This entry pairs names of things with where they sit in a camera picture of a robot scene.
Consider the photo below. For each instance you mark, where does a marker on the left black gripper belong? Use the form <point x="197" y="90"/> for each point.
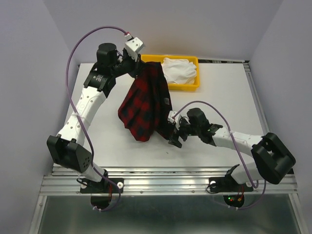
<point x="134" y="64"/>

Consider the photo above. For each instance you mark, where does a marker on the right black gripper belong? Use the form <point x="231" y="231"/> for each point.
<point x="173" y="140"/>

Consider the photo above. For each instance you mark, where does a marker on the red plaid pleated skirt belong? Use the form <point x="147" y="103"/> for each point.
<point x="147" y="104"/>

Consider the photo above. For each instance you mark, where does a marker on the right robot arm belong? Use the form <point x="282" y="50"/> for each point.
<point x="271" y="158"/>

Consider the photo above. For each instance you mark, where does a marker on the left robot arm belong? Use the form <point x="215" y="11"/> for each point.
<point x="66" y="148"/>

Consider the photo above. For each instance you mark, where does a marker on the white skirt in bin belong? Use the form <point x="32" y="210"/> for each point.
<point x="179" y="71"/>

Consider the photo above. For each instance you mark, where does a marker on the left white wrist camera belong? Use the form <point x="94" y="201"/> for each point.
<point x="133" y="45"/>

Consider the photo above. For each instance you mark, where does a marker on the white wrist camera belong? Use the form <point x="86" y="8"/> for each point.
<point x="174" y="119"/>
<point x="133" y="45"/>

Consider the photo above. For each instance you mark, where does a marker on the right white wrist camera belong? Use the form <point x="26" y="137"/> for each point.
<point x="174" y="119"/>

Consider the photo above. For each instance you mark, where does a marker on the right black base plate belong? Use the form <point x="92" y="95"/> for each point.
<point x="224" y="184"/>

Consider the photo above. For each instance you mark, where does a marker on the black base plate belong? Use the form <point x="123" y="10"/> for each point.
<point x="117" y="186"/>
<point x="224" y="184"/>

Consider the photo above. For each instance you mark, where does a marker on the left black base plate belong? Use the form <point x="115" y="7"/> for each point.
<point x="117" y="186"/>

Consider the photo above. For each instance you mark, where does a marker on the aluminium rail frame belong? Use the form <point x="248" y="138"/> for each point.
<point x="278" y="210"/>

